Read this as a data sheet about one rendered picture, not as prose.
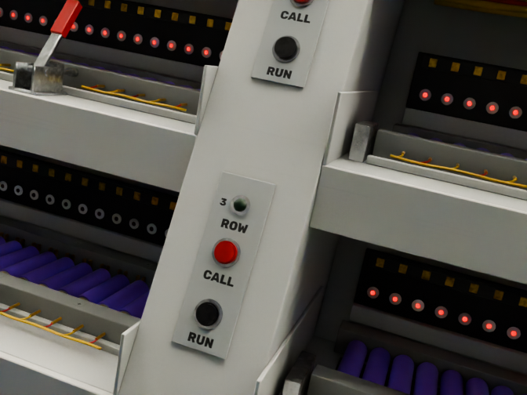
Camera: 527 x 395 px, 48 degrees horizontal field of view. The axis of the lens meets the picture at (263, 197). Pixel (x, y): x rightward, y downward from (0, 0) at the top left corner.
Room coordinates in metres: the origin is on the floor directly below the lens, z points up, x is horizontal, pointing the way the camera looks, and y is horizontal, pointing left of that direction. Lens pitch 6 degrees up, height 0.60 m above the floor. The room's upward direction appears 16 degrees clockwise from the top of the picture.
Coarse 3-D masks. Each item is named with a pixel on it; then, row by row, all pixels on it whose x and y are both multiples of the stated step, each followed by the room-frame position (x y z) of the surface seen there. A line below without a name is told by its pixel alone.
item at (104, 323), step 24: (0, 288) 0.50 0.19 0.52; (24, 288) 0.50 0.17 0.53; (48, 288) 0.51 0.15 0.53; (0, 312) 0.49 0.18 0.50; (48, 312) 0.49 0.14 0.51; (72, 312) 0.48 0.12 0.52; (96, 312) 0.48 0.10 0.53; (120, 312) 0.49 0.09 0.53; (96, 336) 0.48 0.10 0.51; (120, 336) 0.47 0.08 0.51
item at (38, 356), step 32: (64, 224) 0.63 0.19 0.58; (0, 320) 0.49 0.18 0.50; (0, 352) 0.45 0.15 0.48; (32, 352) 0.46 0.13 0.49; (64, 352) 0.46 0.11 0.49; (96, 352) 0.47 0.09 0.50; (128, 352) 0.42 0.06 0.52; (0, 384) 0.45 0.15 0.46; (32, 384) 0.44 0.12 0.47; (64, 384) 0.43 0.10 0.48; (96, 384) 0.43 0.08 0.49
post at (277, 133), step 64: (256, 0) 0.42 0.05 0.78; (384, 0) 0.46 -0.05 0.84; (320, 64) 0.40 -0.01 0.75; (384, 64) 0.57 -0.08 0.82; (256, 128) 0.41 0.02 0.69; (320, 128) 0.40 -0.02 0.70; (192, 192) 0.42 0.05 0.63; (192, 256) 0.41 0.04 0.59; (256, 256) 0.40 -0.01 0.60; (320, 256) 0.50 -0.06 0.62; (256, 320) 0.40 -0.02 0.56; (128, 384) 0.42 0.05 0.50; (192, 384) 0.41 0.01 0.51
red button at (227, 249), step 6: (216, 246) 0.40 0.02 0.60; (222, 246) 0.40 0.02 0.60; (228, 246) 0.40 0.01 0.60; (234, 246) 0.40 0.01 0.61; (216, 252) 0.40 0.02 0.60; (222, 252) 0.40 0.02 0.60; (228, 252) 0.40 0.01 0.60; (234, 252) 0.40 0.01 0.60; (216, 258) 0.40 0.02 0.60; (222, 258) 0.40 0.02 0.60; (228, 258) 0.40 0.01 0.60; (234, 258) 0.40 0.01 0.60
